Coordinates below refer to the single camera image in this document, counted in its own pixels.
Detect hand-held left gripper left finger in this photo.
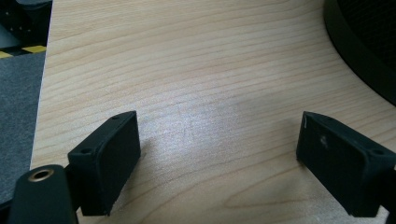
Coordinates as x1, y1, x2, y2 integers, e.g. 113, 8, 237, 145
66, 110, 142, 217

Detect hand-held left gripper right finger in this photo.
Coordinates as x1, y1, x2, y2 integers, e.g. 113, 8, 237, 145
295, 110, 396, 218

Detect black round mesh basket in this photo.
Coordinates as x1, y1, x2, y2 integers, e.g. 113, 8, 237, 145
322, 0, 396, 106

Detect yellow black hazard tape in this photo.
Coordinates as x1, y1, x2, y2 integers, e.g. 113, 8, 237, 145
0, 45, 48, 60

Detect dark metal stand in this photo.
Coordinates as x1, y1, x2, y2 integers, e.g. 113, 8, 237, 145
0, 0, 53, 50

